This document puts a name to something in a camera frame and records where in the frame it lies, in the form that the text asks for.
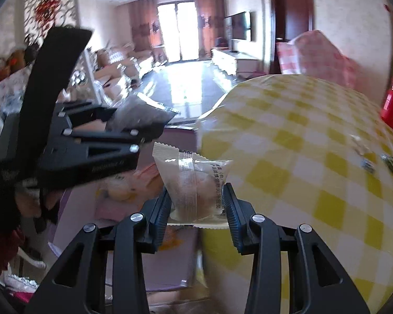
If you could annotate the white lattice partition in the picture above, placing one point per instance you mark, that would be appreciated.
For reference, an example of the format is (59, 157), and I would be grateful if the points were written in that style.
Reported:
(49, 6)

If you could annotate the cream tufted sofa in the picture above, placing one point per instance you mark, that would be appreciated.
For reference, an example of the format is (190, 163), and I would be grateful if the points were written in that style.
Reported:
(114, 68)
(144, 60)

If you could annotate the brown patterned curtain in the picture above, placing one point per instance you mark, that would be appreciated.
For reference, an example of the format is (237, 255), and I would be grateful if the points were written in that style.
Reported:
(209, 23)
(144, 29)

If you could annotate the blue clear snack packet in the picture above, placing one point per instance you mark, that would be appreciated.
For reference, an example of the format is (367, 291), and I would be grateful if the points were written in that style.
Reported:
(137, 114)

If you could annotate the person's left hand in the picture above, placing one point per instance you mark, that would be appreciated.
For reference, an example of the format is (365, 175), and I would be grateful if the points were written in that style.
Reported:
(29, 202)

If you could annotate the white television cabinet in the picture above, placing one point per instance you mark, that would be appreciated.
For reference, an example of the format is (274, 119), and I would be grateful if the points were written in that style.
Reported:
(229, 60)

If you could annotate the red print bread packet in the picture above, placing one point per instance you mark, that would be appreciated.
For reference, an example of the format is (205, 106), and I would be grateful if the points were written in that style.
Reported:
(118, 191)

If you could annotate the yellow checked tablecloth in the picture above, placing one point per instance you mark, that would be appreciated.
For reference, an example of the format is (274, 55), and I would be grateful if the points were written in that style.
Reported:
(298, 170)

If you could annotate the flat screen television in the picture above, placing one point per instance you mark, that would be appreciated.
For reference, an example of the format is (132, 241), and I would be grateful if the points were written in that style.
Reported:
(239, 26)

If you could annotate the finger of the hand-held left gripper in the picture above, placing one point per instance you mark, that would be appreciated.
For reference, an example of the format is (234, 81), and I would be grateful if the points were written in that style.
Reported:
(101, 163)
(88, 114)

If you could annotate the dark wooden door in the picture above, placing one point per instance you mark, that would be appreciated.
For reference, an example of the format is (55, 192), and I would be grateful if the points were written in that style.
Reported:
(291, 9)

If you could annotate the blue white candy packet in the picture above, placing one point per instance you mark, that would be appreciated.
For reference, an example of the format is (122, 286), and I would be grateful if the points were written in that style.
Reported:
(367, 166)

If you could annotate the clear pastry packet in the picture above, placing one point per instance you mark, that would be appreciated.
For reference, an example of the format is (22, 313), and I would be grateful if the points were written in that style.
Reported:
(193, 186)

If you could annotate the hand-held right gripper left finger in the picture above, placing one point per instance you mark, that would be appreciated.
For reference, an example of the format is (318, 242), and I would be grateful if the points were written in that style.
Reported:
(160, 219)

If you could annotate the purple cardboard box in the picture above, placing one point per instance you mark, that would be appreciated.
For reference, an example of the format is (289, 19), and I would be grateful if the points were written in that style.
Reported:
(82, 209)

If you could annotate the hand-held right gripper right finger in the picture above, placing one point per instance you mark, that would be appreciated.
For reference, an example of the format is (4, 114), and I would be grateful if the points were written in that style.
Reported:
(232, 216)

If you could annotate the pink checked cushion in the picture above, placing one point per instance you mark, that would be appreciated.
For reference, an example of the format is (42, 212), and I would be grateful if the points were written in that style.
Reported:
(314, 55)

